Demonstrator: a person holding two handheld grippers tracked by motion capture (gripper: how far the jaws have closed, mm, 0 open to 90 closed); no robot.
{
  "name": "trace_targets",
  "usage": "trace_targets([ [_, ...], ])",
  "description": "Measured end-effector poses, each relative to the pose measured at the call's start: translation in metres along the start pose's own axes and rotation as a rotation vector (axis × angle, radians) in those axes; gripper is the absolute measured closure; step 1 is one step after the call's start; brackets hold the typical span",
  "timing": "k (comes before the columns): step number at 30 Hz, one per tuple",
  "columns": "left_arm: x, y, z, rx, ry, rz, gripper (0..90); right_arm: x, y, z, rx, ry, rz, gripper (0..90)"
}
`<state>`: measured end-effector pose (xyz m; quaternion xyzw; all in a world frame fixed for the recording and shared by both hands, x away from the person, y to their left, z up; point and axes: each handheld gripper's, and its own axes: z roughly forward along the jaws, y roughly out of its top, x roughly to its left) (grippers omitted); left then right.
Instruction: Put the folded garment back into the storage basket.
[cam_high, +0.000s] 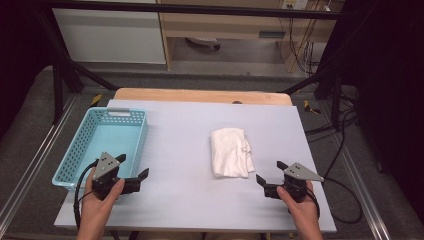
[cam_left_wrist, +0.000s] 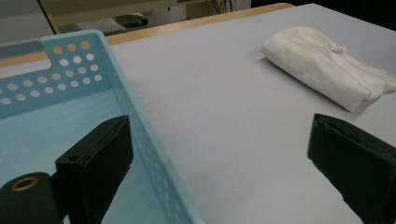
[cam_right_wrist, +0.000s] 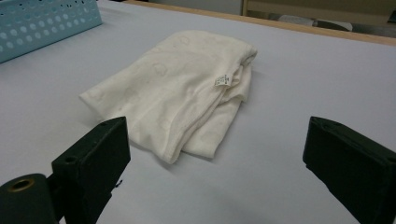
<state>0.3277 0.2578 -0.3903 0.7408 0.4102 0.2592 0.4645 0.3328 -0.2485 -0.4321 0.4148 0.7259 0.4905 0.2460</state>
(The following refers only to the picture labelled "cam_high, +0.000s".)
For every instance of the person's right hand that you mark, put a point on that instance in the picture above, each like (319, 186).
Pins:
(301, 208)

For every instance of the black metal stand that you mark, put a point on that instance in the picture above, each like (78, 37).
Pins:
(336, 100)
(58, 86)

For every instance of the yellow black tape piece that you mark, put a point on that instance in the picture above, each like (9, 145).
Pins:
(96, 99)
(310, 107)

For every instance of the white cabinet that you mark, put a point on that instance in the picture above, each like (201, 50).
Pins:
(110, 36)

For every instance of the person's left hand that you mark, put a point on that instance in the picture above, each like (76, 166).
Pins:
(98, 205)

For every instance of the black horizontal frame bar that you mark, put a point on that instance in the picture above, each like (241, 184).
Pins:
(200, 10)

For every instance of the pale grey table board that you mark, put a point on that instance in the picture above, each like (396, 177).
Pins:
(186, 140)

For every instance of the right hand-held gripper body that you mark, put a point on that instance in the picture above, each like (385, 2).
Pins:
(298, 171)

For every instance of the chair base with caster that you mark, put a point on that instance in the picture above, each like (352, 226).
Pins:
(205, 41)

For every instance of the light blue plastic basket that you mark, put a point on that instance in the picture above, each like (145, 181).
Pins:
(106, 136)

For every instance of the light wooden desk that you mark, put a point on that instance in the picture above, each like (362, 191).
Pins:
(226, 28)

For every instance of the white power strip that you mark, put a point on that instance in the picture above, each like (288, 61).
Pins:
(295, 4)

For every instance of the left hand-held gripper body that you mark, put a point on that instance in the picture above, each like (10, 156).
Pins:
(105, 165)

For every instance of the white cloth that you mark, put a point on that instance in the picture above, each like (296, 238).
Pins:
(230, 151)

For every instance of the aluminium floor rail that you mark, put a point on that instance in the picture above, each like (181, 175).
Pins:
(363, 193)
(36, 156)

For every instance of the black curtain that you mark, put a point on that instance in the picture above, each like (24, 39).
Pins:
(390, 83)
(20, 50)

